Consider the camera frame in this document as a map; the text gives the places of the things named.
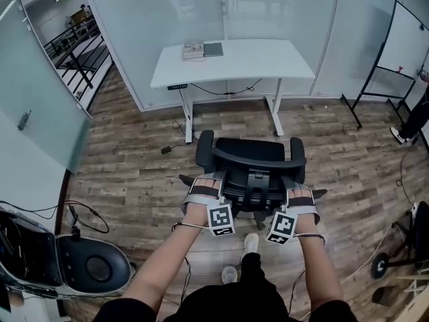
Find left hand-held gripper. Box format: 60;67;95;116
180;168;236;237

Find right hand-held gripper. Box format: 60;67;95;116
265;176;322;245

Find black office chair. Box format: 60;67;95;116
178;129;328;231

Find person's left forearm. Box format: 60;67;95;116
120;220;208;315

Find person's right forearm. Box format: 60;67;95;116
294;232;346;311

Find white desk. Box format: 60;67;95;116
149;38;316;144

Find person's right hand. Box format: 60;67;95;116
288;188;318;237

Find person's left hand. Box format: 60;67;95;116
182;178;221;227

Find person's right white shoe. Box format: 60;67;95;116
243;232;259;263

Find person's white shoe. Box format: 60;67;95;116
221;266;239;285
243;232;259;263

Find person's left white shoe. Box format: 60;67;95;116
221;266;239;285

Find person's black clothing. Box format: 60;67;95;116
100;252;359;322

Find dark grey notebook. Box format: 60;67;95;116
202;42;224;58

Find pale book stack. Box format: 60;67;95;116
182;43;205;61

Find black wheeled device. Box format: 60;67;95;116
371;201;429;280

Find black and white machine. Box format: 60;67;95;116
0;199;132;302

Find whiteboard on black stand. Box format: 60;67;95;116
341;0;429;131

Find black metal railing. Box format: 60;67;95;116
42;13;113;90

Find frosted glass door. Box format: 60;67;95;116
0;0;93;176

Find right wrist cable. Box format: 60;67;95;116
293;233;326;246

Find wrist cable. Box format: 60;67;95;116
171;221;208;233
293;233;326;246

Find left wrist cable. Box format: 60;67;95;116
171;221;208;233

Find black cable under desk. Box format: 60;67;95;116
190;77;263;97

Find white floor cable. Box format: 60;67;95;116
340;223;403;284

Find thin black floor cable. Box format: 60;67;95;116
395;146;420;207

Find black looped floor cable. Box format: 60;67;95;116
63;199;111;234

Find wooden frame pieces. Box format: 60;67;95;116
371;266;429;322

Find black door handle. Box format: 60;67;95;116
17;109;33;132

